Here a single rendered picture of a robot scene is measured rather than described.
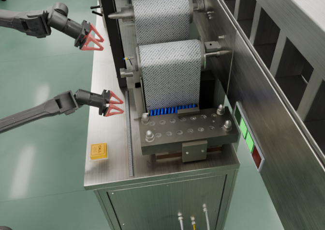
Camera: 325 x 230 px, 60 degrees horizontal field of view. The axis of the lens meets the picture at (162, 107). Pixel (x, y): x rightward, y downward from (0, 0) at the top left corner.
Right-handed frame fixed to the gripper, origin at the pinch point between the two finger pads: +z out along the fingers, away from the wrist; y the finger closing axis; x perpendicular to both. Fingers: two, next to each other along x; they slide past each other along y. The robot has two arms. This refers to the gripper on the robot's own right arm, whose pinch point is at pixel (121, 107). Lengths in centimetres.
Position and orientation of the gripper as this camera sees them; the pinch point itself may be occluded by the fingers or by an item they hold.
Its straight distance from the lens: 124.4
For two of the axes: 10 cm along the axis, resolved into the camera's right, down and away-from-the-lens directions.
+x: 4.5, -6.8, -5.8
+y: 1.3, 6.9, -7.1
